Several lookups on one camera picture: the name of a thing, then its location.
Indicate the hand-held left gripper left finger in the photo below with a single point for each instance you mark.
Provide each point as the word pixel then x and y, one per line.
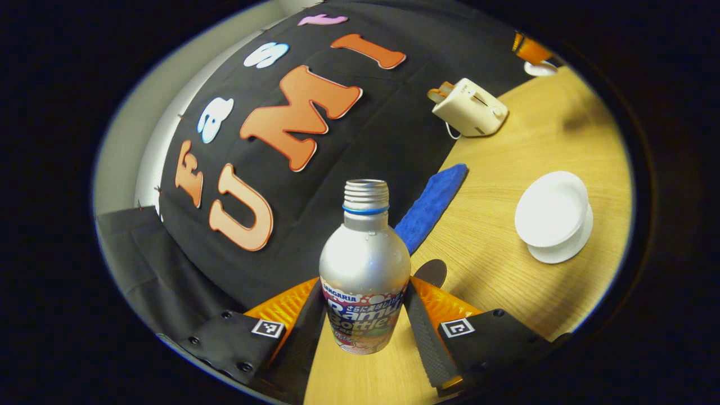
pixel 306 337

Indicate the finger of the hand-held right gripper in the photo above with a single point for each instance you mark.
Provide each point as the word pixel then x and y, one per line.
pixel 531 50

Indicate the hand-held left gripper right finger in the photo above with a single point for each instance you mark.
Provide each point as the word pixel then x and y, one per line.
pixel 424 337

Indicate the white teacup lid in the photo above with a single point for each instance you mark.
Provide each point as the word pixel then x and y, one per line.
pixel 540 68

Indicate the dark round coaster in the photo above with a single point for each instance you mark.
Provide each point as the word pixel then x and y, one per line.
pixel 432 273

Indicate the silver water bottle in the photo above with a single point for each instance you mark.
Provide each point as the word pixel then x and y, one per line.
pixel 364 264

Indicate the white teacup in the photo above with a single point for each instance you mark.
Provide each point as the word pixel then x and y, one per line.
pixel 551 211

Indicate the cream toaster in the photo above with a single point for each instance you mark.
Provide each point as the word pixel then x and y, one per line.
pixel 469 107

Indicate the toast slice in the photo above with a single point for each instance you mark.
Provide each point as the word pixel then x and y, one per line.
pixel 446 86
pixel 435 95

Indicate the blue towel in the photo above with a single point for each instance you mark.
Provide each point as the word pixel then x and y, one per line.
pixel 430 208

